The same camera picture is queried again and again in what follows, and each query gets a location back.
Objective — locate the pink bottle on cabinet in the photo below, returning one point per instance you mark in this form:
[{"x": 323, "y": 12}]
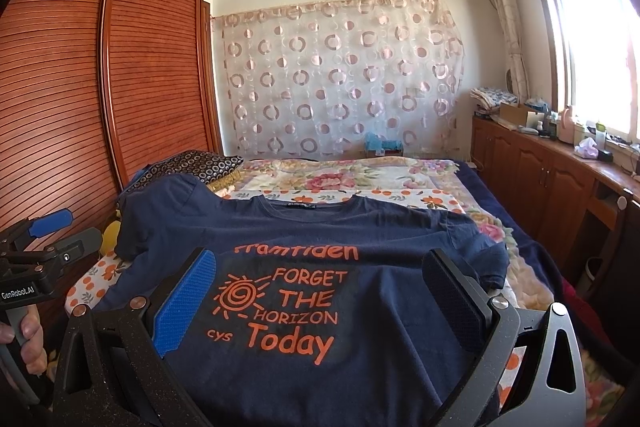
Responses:
[{"x": 565, "y": 126}]

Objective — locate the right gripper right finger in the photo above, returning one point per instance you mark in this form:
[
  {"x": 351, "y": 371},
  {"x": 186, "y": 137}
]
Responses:
[{"x": 462, "y": 301}]

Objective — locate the floral fleece blanket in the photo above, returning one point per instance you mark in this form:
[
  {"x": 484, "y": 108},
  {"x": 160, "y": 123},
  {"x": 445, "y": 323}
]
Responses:
[{"x": 320, "y": 316}]

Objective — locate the yellow folded blanket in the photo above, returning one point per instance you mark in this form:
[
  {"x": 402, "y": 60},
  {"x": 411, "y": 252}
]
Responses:
[{"x": 227, "y": 182}]

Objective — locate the folded cloth stack on cabinet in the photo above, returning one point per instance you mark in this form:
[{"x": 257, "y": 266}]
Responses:
[{"x": 491, "y": 99}]

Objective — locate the yellow plush toy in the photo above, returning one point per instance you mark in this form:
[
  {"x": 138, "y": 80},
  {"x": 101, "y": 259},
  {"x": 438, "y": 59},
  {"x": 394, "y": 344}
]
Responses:
[{"x": 109, "y": 238}]

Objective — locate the wooden side cabinet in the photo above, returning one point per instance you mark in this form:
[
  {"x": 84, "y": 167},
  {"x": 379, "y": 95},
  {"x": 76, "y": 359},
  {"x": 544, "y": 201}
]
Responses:
[{"x": 567, "y": 204}]

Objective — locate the wooden slatted wardrobe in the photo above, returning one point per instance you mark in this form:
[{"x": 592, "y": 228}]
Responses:
[{"x": 94, "y": 90}]

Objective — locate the patterned navy pillow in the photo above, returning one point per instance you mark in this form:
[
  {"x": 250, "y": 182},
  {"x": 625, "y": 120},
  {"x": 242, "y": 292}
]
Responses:
[{"x": 204, "y": 166}]

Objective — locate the cardboard box on cabinet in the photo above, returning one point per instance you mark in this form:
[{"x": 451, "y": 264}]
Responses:
[{"x": 519, "y": 115}]

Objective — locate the person's left hand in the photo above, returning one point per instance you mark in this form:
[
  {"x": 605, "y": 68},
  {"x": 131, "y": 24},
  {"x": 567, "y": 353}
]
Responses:
[{"x": 32, "y": 352}]

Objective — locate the orange-print bed sheet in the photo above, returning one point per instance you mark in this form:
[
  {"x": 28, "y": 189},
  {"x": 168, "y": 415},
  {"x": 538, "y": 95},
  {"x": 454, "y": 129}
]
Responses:
[{"x": 94, "y": 284}]

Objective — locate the small waste bin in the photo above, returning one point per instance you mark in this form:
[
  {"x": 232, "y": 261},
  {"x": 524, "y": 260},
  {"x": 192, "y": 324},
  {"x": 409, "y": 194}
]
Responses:
[{"x": 592, "y": 267}]

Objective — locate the sheer circle-pattern curtain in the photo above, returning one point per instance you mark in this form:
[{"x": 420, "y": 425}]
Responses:
[{"x": 324, "y": 80}]

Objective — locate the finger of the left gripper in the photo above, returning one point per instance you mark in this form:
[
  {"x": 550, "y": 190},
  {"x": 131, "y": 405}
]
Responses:
[
  {"x": 53, "y": 222},
  {"x": 77, "y": 246}
]

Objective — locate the beige window drape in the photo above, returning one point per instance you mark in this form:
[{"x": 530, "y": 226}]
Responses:
[{"x": 510, "y": 21}]

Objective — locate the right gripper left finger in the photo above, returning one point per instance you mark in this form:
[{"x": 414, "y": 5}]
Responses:
[{"x": 176, "y": 310}]

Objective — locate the navy printed t-shirt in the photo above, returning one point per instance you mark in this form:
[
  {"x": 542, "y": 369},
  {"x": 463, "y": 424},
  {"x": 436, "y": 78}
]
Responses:
[{"x": 161, "y": 226}]

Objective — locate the blue toy on bed end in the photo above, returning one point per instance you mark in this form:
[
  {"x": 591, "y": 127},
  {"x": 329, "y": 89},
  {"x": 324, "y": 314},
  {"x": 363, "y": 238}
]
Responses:
[{"x": 376, "y": 146}]

